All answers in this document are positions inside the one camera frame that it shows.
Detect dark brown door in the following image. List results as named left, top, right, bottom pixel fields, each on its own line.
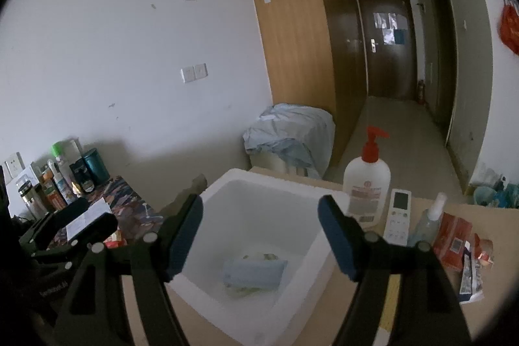
left=357, top=0, right=418, bottom=101

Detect wooden wardrobe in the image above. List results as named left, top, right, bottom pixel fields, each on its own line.
left=237, top=0, right=363, bottom=168

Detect white wall outlet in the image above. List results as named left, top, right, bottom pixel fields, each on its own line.
left=4, top=152, right=24, bottom=178

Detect teal containers cluster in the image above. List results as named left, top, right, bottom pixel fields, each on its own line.
left=472, top=176, right=519, bottom=209

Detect white remote control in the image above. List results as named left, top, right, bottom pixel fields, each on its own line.
left=383, top=189, right=412, bottom=245

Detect dark glass jar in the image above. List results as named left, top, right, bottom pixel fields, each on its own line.
left=70, top=161, right=96, bottom=195

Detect white foam box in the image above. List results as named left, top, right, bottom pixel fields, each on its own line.
left=164, top=168, right=351, bottom=346

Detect double white wall switch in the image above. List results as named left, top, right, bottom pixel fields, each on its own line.
left=180, top=63, right=208, bottom=84

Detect grey cloth covered bin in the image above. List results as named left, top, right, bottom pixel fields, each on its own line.
left=242, top=103, right=336, bottom=180

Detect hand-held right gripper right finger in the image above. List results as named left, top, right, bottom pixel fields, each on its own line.
left=317, top=195, right=473, bottom=346

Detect white pump lotion bottle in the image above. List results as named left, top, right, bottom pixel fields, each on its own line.
left=343, top=126, right=392, bottom=229

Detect white blue tube packet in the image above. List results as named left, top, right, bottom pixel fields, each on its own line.
left=458, top=241, right=485, bottom=304

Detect steel thermos bottle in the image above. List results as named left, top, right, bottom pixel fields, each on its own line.
left=16, top=180, right=45, bottom=221

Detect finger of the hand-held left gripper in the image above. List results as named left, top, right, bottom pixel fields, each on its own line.
left=30, top=213, right=118, bottom=262
left=18, top=198, right=90, bottom=245

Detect small red foil packet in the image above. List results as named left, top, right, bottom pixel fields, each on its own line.
left=472, top=234, right=495, bottom=271

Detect green cap white bottle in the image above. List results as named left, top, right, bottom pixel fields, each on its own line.
left=52, top=142, right=77, bottom=193

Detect large red snack packet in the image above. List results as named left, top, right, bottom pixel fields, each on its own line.
left=432, top=212, right=474, bottom=269

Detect dark teal canister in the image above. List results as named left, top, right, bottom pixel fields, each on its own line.
left=82, top=148, right=111, bottom=186

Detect red hanging bag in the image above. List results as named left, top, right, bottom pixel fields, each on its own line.
left=499, top=0, right=519, bottom=55

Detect light blue rolled cloth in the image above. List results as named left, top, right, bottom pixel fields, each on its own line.
left=223, top=259, right=288, bottom=292

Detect red yellow snack packet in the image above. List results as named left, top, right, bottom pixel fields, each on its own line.
left=103, top=228, right=124, bottom=249

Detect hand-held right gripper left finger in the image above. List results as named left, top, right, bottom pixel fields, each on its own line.
left=54, top=194, right=204, bottom=346

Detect orange carton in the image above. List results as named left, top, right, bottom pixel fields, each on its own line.
left=41, top=173, right=67, bottom=213

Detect white paper sheet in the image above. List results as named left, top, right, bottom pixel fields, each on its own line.
left=65, top=202, right=113, bottom=243

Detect clear spray bottle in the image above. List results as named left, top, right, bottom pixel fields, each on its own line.
left=407, top=192, right=447, bottom=247

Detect dark side door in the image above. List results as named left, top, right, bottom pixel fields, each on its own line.
left=430, top=0, right=457, bottom=148

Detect door notice papers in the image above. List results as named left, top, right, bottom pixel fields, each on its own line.
left=373, top=11, right=408, bottom=45

